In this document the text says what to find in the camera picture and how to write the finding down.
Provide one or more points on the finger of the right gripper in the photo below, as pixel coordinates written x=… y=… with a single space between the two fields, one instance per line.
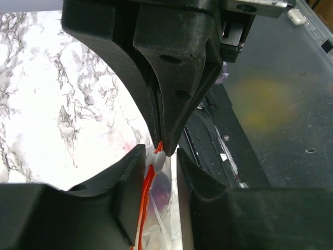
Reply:
x=107 y=28
x=182 y=86

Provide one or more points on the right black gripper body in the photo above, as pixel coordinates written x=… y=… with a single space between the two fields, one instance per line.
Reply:
x=234 y=26

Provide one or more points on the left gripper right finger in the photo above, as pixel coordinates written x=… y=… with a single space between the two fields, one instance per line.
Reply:
x=215 y=216

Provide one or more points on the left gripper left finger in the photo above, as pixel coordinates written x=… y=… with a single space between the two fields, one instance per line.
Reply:
x=99 y=213

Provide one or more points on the clear zip top bag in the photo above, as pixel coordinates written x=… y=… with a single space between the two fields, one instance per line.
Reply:
x=159 y=224

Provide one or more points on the purple onion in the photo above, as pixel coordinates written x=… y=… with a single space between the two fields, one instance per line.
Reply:
x=161 y=191

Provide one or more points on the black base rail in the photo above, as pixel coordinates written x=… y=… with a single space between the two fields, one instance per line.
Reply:
x=216 y=142

